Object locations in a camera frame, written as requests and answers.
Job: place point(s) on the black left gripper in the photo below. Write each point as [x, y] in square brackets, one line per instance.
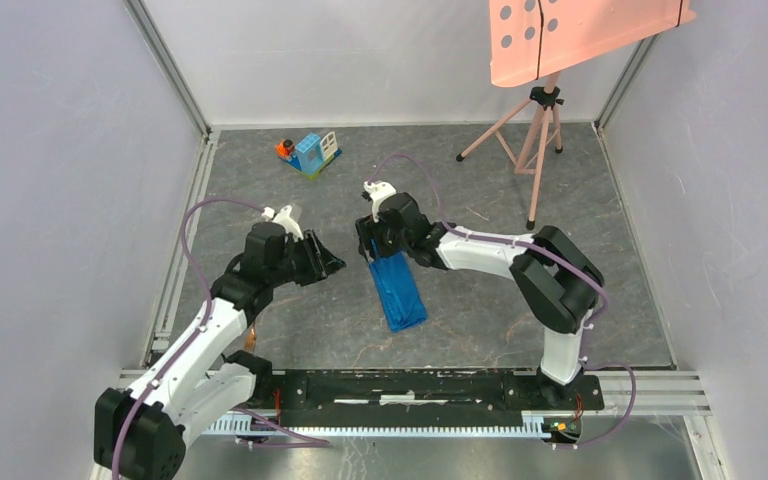
[324, 261]

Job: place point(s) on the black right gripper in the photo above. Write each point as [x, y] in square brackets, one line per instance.
[367, 229]

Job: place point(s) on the blue cloth napkin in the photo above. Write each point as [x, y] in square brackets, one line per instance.
[397, 290]

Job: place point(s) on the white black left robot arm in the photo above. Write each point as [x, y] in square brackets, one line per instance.
[144, 430]

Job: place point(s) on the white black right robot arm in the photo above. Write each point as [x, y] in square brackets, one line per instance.
[561, 286]

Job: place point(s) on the colourful toy block house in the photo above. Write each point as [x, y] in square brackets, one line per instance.
[311, 155]

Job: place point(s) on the copper metallic fork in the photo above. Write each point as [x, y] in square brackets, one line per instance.
[250, 340]

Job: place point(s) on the pink music stand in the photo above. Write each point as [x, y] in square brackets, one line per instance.
[533, 42]

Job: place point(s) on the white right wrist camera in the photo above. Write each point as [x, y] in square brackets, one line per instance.
[377, 192]

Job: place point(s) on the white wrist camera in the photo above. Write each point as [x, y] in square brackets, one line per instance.
[286, 216]
[377, 192]

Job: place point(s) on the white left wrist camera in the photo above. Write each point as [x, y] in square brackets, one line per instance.
[286, 216]

